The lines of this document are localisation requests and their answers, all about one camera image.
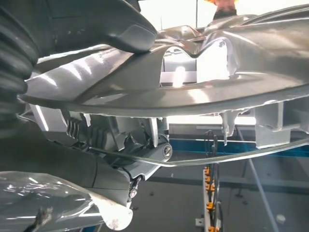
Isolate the person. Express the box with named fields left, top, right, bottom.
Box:
left=204, top=0, right=239, bottom=20

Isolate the blue steel beam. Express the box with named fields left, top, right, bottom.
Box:
left=169, top=138, right=309, bottom=158

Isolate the white rail with orange clips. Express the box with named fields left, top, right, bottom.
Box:
left=195, top=130, right=225, bottom=232

